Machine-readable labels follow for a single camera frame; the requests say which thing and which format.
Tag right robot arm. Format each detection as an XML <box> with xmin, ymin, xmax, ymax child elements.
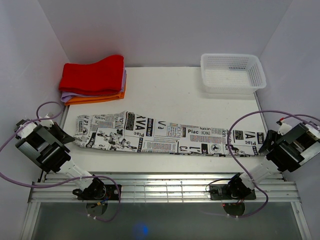
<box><xmin>225</xmin><ymin>120</ymin><xmax>320</xmax><ymax>199</ymax></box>

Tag aluminium frame rails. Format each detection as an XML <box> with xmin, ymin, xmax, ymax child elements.
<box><xmin>28</xmin><ymin>147</ymin><xmax>301</xmax><ymax>205</ymax></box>

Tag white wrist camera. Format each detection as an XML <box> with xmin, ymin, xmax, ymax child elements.
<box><xmin>276</xmin><ymin>118</ymin><xmax>293</xmax><ymax>136</ymax></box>
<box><xmin>39</xmin><ymin>114</ymin><xmax>55</xmax><ymax>129</ymax></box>

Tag red folded trousers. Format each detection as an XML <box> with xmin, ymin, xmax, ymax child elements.
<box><xmin>58</xmin><ymin>55</ymin><xmax>125</xmax><ymax>96</ymax></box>

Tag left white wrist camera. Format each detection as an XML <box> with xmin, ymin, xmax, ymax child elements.
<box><xmin>39</xmin><ymin>114</ymin><xmax>55</xmax><ymax>129</ymax></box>

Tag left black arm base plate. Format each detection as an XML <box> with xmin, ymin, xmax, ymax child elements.
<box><xmin>72</xmin><ymin>184</ymin><xmax>122</xmax><ymax>201</ymax></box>

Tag newspaper print trousers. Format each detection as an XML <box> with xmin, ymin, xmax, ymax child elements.
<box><xmin>73</xmin><ymin>111</ymin><xmax>265</xmax><ymax>157</ymax></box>

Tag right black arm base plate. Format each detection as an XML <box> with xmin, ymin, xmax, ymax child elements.
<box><xmin>208</xmin><ymin>183</ymin><xmax>257</xmax><ymax>201</ymax></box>

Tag white perforated plastic basket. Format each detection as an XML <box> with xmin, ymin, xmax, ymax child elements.
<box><xmin>200</xmin><ymin>53</ymin><xmax>267</xmax><ymax>95</ymax></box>

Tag lilac folded trousers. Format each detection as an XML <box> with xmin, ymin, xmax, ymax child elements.
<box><xmin>60</xmin><ymin>70</ymin><xmax>127</xmax><ymax>106</ymax></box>

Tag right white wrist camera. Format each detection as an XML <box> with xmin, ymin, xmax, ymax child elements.
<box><xmin>276</xmin><ymin>118</ymin><xmax>293</xmax><ymax>136</ymax></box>

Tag orange folded trousers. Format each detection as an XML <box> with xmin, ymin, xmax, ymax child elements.
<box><xmin>61</xmin><ymin>91</ymin><xmax>125</xmax><ymax>106</ymax></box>

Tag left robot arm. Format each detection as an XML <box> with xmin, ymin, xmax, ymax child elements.
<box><xmin>14</xmin><ymin>119</ymin><xmax>107</xmax><ymax>200</ymax></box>

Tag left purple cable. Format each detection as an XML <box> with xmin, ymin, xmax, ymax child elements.
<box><xmin>0</xmin><ymin>101</ymin><xmax>122</xmax><ymax>223</ymax></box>

